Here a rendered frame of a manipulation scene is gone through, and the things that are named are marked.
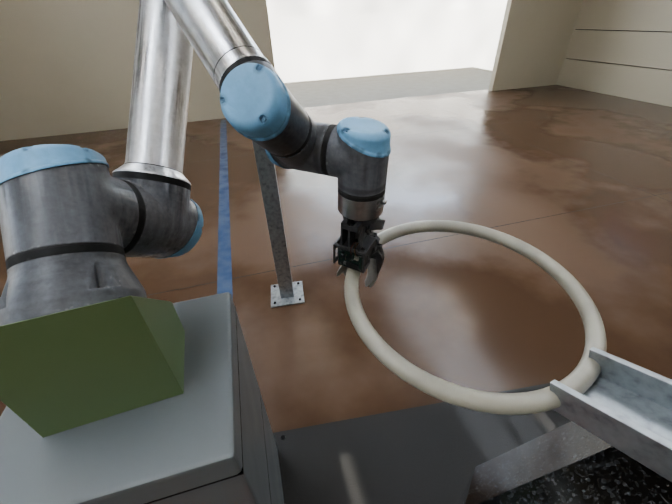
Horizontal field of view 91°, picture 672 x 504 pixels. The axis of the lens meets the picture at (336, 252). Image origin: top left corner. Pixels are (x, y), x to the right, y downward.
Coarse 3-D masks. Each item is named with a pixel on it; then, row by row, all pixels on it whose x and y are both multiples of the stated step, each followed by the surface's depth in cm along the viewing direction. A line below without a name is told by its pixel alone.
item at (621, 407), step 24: (600, 360) 53; (624, 360) 51; (552, 384) 49; (600, 384) 53; (624, 384) 51; (648, 384) 48; (576, 408) 47; (600, 408) 44; (624, 408) 48; (648, 408) 48; (600, 432) 45; (624, 432) 42; (648, 432) 40; (648, 456) 41
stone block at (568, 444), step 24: (552, 432) 67; (576, 432) 63; (504, 456) 71; (528, 456) 66; (552, 456) 62; (576, 456) 58; (600, 456) 55; (624, 456) 53; (480, 480) 70; (504, 480) 65; (528, 480) 60; (552, 480) 58; (576, 480) 55; (600, 480) 53; (624, 480) 52; (648, 480) 50
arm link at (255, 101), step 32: (192, 0) 49; (224, 0) 51; (192, 32) 49; (224, 32) 47; (224, 64) 46; (256, 64) 43; (224, 96) 45; (256, 96) 43; (288, 96) 45; (256, 128) 44; (288, 128) 48
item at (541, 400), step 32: (416, 224) 83; (448, 224) 83; (544, 256) 74; (352, 288) 66; (576, 288) 67; (352, 320) 61; (384, 352) 55; (416, 384) 51; (448, 384) 50; (576, 384) 51
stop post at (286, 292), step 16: (256, 144) 147; (256, 160) 151; (272, 176) 156; (272, 192) 161; (272, 208) 166; (272, 224) 171; (272, 240) 177; (288, 272) 191; (272, 288) 209; (288, 288) 197; (272, 304) 197; (288, 304) 197
